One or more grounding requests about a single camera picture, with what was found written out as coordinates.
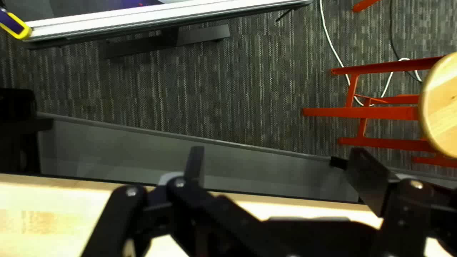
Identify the yellow and blue clamp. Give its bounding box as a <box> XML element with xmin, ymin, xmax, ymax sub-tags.
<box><xmin>0</xmin><ymin>5</ymin><xmax>34</xmax><ymax>41</ymax></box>

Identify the aluminium framed board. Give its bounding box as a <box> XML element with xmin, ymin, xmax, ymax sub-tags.
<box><xmin>20</xmin><ymin>0</ymin><xmax>312</xmax><ymax>61</ymax></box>

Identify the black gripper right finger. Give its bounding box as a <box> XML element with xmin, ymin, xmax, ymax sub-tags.
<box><xmin>344</xmin><ymin>147</ymin><xmax>457</xmax><ymax>257</ymax></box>

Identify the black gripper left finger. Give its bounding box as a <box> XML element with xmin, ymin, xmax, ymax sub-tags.
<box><xmin>80</xmin><ymin>144</ymin><xmax>297</xmax><ymax>257</ymax></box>

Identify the white floor cable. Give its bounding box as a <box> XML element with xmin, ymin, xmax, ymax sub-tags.
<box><xmin>317</xmin><ymin>0</ymin><xmax>425</xmax><ymax>108</ymax></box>

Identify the black floor cable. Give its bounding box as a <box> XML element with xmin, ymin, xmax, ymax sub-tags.
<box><xmin>387</xmin><ymin>0</ymin><xmax>412</xmax><ymax>62</ymax></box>

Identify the orange stool with wooden seat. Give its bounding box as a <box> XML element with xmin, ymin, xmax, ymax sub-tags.
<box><xmin>300</xmin><ymin>50</ymin><xmax>457</xmax><ymax>168</ymax></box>

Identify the long wooden work table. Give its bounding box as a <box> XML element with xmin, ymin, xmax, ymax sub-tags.
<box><xmin>0</xmin><ymin>87</ymin><xmax>457</xmax><ymax>257</ymax></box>

